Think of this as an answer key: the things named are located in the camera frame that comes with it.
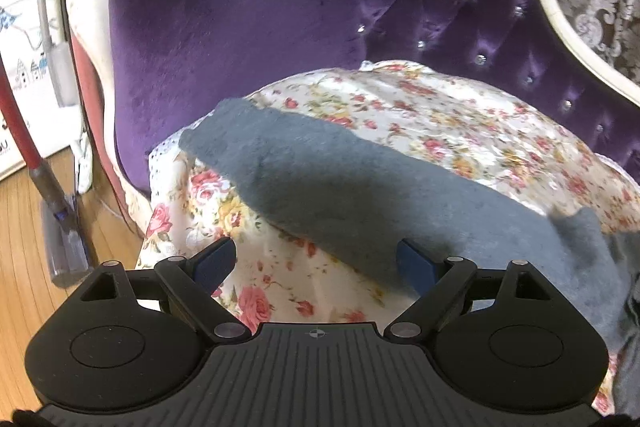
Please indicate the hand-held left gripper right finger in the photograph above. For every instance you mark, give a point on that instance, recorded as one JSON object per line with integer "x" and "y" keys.
{"x": 417, "y": 263}

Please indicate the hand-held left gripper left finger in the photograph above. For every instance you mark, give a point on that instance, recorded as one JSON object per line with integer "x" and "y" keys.
{"x": 216, "y": 260}

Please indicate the grey fuzzy garment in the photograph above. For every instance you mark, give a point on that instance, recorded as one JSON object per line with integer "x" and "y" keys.
{"x": 350, "y": 197}

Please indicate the floral blanket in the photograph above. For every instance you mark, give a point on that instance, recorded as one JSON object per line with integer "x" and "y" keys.
{"x": 450, "y": 127}

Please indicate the purple tufted sofa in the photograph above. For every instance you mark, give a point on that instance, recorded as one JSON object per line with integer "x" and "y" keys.
{"x": 225, "y": 32}

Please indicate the red stick vacuum cleaner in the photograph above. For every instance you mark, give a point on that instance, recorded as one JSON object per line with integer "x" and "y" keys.
{"x": 20, "y": 127}

